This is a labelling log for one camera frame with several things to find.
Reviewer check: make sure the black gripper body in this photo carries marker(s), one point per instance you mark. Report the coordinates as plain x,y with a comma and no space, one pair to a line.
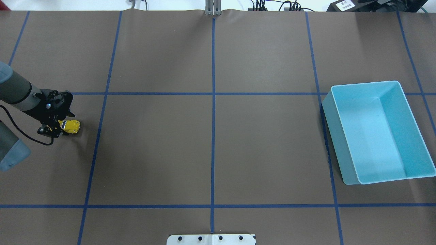
46,117

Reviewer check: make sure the yellow beetle toy car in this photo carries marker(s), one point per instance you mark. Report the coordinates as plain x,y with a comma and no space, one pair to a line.
70,126

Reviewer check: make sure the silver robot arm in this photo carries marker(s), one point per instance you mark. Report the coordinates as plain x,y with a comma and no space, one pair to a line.
16,92

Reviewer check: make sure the turquoise plastic bin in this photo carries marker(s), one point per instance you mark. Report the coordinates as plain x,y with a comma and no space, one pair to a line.
375,135

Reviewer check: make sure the aluminium frame post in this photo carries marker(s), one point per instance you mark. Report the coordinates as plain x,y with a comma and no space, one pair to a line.
213,7

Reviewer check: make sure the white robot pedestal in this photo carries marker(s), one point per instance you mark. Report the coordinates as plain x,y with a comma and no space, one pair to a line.
211,239

